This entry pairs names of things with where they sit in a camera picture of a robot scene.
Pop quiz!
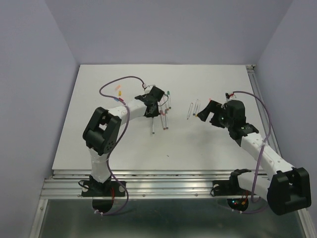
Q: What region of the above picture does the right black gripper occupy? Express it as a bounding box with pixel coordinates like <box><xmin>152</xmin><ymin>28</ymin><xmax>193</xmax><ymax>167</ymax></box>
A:
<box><xmin>196</xmin><ymin>100</ymin><xmax>233</xmax><ymax>128</ymax></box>

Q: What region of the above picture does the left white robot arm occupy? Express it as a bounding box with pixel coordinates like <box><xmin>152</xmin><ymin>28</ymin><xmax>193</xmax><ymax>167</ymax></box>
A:
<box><xmin>83</xmin><ymin>86</ymin><xmax>165</xmax><ymax>195</ymax></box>

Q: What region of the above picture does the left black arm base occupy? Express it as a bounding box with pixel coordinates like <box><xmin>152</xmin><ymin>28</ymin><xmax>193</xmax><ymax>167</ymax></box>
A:
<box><xmin>78</xmin><ymin>176</ymin><xmax>129</xmax><ymax>216</ymax></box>

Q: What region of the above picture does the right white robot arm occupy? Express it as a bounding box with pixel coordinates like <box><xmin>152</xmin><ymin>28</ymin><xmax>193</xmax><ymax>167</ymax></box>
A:
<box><xmin>197</xmin><ymin>100</ymin><xmax>312</xmax><ymax>215</ymax></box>

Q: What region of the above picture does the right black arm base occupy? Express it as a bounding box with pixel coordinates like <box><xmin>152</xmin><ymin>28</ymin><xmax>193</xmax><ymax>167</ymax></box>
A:
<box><xmin>210</xmin><ymin>169</ymin><xmax>253</xmax><ymax>213</ymax></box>

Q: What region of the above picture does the brown cap marker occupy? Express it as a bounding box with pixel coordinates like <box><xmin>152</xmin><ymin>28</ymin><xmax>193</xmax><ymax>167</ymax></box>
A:
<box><xmin>160</xmin><ymin>114</ymin><xmax>166</xmax><ymax>130</ymax></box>

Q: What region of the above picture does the aluminium right side rail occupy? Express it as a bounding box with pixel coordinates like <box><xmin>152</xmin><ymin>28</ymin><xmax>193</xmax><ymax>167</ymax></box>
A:
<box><xmin>246</xmin><ymin>64</ymin><xmax>281</xmax><ymax>156</ymax></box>

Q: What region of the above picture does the aluminium rail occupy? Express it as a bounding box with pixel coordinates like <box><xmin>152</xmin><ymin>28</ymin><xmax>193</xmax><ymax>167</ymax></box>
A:
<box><xmin>29</xmin><ymin>170</ymin><xmax>305</xmax><ymax>238</ymax></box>
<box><xmin>246</xmin><ymin>64</ymin><xmax>281</xmax><ymax>156</ymax></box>

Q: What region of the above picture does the aluminium front rail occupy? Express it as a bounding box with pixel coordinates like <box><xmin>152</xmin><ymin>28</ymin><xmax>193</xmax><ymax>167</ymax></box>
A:
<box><xmin>29</xmin><ymin>170</ymin><xmax>305</xmax><ymax>238</ymax></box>

